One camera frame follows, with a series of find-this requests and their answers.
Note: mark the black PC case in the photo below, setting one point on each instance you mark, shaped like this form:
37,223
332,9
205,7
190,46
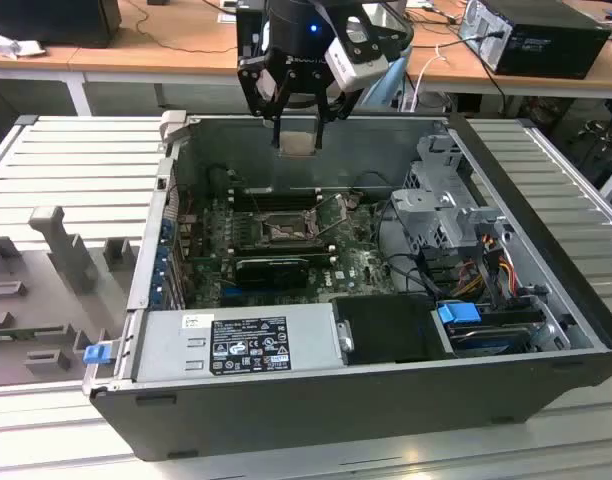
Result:
286,415

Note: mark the blue case latch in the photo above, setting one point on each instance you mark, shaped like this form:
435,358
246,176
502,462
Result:
96,354

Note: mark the grey plastic case latch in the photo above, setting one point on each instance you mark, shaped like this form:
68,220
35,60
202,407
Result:
172,125

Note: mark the grey power supply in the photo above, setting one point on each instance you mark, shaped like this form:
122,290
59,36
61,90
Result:
176,350

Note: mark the black graphics card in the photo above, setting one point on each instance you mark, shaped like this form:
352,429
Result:
271,275

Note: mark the small black desk box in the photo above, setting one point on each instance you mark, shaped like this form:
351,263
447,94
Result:
248,30

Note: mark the round coin battery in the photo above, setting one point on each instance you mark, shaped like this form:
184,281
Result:
354,201

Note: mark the black hard disk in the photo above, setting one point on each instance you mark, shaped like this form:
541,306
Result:
486,336

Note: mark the metal CPU socket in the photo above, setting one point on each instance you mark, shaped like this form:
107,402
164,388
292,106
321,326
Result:
286,230

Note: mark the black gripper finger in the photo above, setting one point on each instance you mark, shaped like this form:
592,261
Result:
253,85
343,105

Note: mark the white crumpled paper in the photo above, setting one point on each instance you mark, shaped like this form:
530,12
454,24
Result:
16,47

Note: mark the grey parts rack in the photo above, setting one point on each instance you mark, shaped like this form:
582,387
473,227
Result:
46,300

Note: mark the wooden desk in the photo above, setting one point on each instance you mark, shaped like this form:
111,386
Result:
466,75
136,55

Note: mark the blue expansion slot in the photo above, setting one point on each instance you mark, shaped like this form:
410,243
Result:
228,290

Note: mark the green motherboard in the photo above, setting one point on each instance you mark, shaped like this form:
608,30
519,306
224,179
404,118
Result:
356,260

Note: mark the large black box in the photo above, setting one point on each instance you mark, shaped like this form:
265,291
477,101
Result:
51,20

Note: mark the black RAM slot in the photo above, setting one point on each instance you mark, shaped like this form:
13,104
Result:
296,206
296,192
296,202
296,197

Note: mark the black plastic shroud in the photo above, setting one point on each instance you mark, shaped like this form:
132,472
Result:
386,330

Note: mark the metal disk bay cage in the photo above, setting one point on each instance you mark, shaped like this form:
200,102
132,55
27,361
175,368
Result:
421,205

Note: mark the silver CPU plate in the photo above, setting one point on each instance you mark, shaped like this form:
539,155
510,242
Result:
298,144

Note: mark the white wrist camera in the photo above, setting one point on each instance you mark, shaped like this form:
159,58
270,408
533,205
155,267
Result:
358,70

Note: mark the green RAM stick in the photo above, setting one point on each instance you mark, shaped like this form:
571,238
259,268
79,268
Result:
16,334

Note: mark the pale blue teach pendant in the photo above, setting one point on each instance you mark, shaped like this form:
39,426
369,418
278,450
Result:
391,85

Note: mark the black desktop computer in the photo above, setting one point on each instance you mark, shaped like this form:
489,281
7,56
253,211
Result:
551,45

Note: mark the blue disk carrier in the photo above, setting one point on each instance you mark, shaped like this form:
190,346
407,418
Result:
456,315

